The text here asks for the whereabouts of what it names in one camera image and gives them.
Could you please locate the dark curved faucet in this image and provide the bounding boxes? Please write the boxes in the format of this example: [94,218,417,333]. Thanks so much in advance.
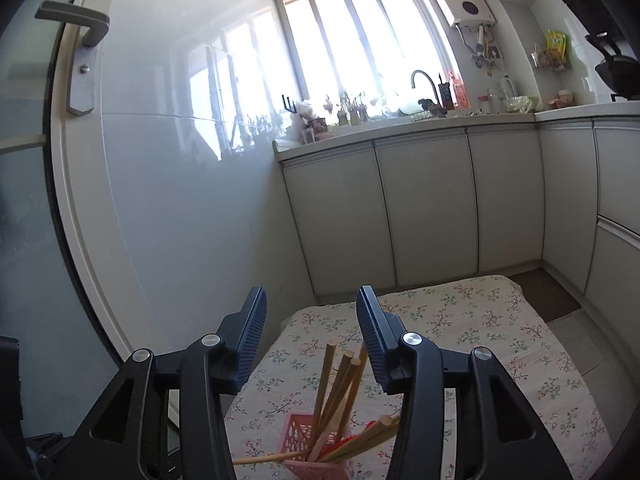
[411,70,448,116]

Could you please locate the floral printed tablecloth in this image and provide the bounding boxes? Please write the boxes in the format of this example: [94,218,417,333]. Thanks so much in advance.
[222,274,613,480]

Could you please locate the dark floor mat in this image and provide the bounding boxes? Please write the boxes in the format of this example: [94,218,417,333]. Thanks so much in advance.
[510,267,583,323]

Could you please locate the black wok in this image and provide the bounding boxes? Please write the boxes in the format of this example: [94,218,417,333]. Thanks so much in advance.
[585,32,640,101]

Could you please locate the row of small windowsill decor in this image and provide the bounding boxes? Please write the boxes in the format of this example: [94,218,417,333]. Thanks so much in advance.
[295,91,383,131]

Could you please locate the grey door handle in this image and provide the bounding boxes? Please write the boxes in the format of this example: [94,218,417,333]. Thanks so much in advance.
[35,1,111,117]

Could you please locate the bunch of wooden chopsticks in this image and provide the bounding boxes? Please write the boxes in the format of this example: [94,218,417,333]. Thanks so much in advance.
[231,341,401,465]

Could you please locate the clear plastic jug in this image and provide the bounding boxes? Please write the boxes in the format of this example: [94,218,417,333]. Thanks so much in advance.
[500,75,518,111]

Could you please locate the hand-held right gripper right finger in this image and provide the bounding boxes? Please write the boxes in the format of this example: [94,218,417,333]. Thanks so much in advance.
[356,285,573,480]

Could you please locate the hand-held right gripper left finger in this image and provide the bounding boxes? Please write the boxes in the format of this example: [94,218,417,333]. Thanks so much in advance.
[65,286,268,480]

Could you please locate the kitchen window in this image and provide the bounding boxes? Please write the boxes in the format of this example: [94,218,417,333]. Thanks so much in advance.
[272,0,453,111]

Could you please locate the red bottle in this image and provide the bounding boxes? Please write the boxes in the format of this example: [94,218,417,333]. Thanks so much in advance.
[447,72,468,111]

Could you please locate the white kitchen base cabinets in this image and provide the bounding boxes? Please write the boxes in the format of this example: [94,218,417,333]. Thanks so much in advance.
[274,115,640,341]

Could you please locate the red plastic spoon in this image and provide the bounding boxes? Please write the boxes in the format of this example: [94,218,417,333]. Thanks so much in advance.
[320,422,381,461]

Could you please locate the white kitchen countertop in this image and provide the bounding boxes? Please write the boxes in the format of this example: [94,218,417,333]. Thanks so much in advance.
[272,100,640,163]

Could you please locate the pink perforated utensil basket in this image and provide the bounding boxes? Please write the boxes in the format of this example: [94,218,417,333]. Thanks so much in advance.
[281,412,396,480]

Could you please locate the yellow green packet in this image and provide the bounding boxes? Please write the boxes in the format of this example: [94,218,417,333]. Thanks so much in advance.
[545,30,571,68]

